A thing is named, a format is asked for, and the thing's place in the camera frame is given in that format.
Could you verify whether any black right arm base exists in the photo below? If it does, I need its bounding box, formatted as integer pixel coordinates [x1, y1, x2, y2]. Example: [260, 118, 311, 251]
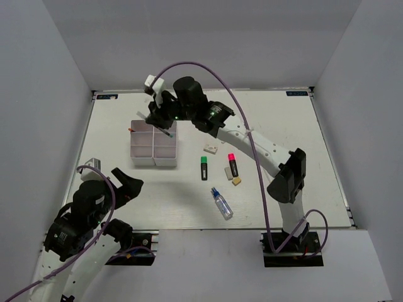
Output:
[260, 232, 324, 268]

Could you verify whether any left blue corner label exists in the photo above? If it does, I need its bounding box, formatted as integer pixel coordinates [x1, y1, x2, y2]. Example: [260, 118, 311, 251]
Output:
[96, 94, 118, 100]

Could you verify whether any green highlighter marker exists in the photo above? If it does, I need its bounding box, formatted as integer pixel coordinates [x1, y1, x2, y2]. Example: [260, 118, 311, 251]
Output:
[200, 156, 208, 181]

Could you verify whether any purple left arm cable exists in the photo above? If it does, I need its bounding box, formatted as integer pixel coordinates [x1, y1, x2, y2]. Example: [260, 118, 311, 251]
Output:
[0, 165, 155, 299]

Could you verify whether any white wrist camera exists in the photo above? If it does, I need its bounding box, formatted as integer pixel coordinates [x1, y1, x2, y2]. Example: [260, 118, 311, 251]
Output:
[76, 157, 104, 182]
[144, 75, 166, 108]

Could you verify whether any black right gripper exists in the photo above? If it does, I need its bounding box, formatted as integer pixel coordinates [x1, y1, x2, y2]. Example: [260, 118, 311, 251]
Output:
[146, 92, 195, 130]

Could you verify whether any tan eraser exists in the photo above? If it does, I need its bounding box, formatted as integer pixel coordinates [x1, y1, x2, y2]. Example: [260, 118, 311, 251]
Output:
[232, 177, 241, 186]

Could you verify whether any right blue corner label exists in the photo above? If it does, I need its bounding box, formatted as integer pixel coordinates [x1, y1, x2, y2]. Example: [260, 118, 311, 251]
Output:
[286, 91, 309, 96]

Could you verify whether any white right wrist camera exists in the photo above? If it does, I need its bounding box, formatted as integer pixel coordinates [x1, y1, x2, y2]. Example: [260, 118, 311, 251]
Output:
[144, 75, 166, 108]

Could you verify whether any pink highlighter marker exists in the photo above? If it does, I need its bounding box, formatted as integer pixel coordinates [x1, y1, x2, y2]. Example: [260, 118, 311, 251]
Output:
[227, 153, 239, 177]

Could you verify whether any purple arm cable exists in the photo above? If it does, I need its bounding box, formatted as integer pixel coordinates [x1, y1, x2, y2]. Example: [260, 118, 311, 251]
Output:
[150, 62, 328, 259]
[0, 165, 155, 299]

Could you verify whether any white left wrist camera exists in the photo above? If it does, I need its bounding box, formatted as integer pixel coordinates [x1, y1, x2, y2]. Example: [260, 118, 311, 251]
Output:
[76, 157, 104, 182]

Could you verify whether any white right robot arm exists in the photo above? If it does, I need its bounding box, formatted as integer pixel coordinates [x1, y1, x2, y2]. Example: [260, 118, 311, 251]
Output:
[144, 75, 309, 251]

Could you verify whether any grey eraser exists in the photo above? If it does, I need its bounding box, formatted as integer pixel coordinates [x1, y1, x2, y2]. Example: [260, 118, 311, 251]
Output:
[224, 167, 233, 181]

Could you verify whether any white staples box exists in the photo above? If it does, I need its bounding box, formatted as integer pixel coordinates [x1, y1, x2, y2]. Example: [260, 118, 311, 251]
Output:
[203, 143, 218, 155]

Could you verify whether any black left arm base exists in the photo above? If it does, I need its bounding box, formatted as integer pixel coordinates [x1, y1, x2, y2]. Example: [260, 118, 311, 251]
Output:
[103, 219, 159, 266]

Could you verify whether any white right organizer tray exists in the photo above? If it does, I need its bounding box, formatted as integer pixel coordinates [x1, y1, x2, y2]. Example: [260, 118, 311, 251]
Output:
[153, 122, 178, 167]

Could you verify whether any green gel pen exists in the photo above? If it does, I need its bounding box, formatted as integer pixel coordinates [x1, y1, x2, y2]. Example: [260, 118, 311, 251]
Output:
[136, 111, 173, 138]

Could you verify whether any blue corner label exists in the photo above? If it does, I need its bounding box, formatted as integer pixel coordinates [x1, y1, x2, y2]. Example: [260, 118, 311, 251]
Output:
[286, 91, 309, 96]
[96, 94, 118, 100]

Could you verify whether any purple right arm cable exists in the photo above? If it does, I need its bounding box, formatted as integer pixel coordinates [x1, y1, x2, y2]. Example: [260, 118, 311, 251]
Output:
[150, 62, 328, 259]

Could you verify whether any blue spray bottle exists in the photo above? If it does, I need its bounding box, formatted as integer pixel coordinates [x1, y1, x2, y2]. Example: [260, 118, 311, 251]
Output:
[211, 187, 233, 220]

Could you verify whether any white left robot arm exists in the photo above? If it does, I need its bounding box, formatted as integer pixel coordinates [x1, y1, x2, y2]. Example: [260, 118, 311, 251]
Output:
[28, 168, 144, 301]

